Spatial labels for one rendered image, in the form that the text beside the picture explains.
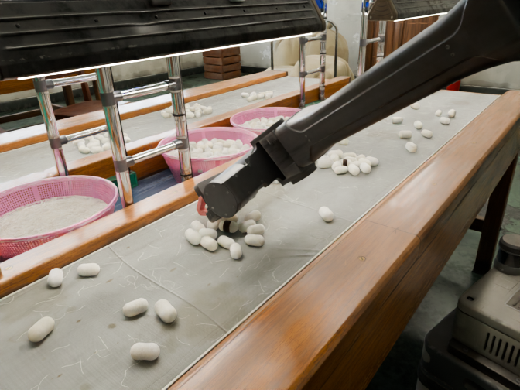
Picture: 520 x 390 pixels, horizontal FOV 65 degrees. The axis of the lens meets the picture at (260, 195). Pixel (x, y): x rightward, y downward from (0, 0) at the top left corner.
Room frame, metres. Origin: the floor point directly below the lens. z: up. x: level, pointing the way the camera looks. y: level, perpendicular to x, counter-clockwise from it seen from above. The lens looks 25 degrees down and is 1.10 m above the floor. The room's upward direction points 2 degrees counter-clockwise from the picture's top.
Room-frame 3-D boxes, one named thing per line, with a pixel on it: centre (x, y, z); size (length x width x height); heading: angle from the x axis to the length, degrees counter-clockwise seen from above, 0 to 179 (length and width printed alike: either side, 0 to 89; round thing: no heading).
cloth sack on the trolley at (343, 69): (4.05, -0.58, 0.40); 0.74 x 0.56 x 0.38; 140
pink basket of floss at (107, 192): (0.70, 0.41, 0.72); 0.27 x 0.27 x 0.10
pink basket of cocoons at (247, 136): (1.04, 0.13, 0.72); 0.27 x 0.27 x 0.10
